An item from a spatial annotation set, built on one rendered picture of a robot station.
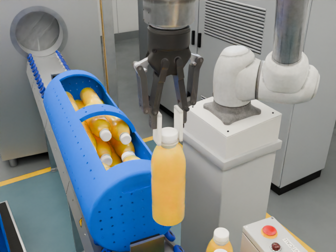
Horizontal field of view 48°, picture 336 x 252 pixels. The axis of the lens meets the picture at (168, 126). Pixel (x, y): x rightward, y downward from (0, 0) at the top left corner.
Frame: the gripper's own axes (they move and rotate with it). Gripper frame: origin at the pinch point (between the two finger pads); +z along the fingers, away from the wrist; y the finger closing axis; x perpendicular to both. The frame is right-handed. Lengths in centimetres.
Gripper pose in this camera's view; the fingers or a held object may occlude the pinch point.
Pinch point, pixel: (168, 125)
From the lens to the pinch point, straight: 76.3
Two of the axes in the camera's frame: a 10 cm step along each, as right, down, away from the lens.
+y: -9.2, 1.8, -3.4
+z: -0.1, 8.7, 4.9
